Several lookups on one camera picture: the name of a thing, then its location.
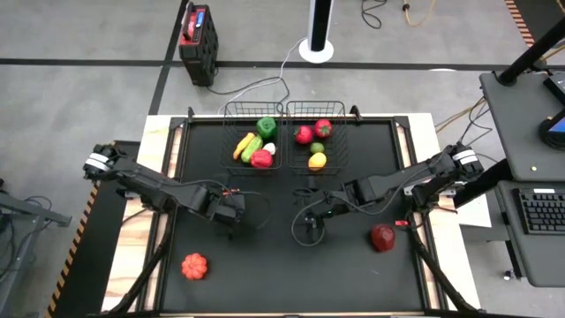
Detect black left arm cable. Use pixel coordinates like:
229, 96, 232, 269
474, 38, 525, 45
175, 178, 274, 231

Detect black tablet device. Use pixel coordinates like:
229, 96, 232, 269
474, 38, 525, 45
541, 72, 565, 106

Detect dark red apple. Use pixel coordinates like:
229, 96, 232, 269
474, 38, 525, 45
369, 223, 397, 254

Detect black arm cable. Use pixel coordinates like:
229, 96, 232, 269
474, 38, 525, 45
175, 178, 274, 231
290, 186, 425, 248

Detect black computer keyboard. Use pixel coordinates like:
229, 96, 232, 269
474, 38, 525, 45
517, 188, 565, 236

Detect black wire basket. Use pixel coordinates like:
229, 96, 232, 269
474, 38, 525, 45
284, 100, 350, 176
222, 101, 286, 176

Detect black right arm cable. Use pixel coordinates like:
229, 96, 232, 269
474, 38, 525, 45
290, 186, 425, 248

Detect gray desk top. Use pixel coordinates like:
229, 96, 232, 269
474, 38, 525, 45
478, 70, 565, 183

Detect yellow lemon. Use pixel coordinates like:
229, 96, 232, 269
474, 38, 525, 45
307, 151, 328, 172

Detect black mat orange stripes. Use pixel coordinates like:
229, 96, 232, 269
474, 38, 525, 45
45, 140, 143, 318

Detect black red battery box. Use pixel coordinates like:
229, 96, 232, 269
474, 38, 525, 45
177, 2, 220, 88

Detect yellow orange chili pepper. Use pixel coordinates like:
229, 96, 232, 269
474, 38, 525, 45
231, 132, 257, 162

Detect small orange pumpkin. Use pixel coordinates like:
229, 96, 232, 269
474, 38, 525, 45
180, 252, 209, 282

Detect gray keyboard desk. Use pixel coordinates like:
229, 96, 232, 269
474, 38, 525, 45
493, 178, 565, 289

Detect black slanted pole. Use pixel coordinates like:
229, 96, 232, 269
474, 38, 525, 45
497, 16, 565, 87

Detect white floor cable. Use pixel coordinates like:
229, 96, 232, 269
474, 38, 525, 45
217, 37, 309, 115

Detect black metal table frame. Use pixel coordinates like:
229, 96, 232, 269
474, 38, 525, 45
102, 105, 481, 318

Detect bundle of floor cables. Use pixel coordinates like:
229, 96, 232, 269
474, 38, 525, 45
434, 95, 501, 165

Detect green bell pepper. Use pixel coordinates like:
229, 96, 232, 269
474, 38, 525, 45
255, 115, 279, 140

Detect orange black hazard strip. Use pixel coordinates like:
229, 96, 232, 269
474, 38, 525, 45
504, 0, 565, 49

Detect black looped floor cable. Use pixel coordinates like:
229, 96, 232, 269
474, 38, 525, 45
360, 0, 390, 31

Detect round red tomato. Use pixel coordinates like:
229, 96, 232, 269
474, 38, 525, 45
313, 117, 334, 140

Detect white paper sheet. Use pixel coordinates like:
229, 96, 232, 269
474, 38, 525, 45
456, 201, 494, 229

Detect white black pole stand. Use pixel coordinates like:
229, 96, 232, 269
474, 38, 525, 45
298, 0, 335, 64

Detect light green cucumber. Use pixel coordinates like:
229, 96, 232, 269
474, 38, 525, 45
240, 134, 265, 164

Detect yellow floor cable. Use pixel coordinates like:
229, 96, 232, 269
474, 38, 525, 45
400, 0, 439, 27

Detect black round monitor base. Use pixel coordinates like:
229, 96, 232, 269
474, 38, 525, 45
537, 109, 565, 150

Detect gray metal stand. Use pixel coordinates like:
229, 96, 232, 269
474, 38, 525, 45
0, 176, 73, 284

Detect red bell pepper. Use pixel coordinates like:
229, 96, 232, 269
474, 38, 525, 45
250, 148, 275, 170

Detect red strawberry green leaves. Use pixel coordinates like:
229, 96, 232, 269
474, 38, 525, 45
294, 125, 315, 146

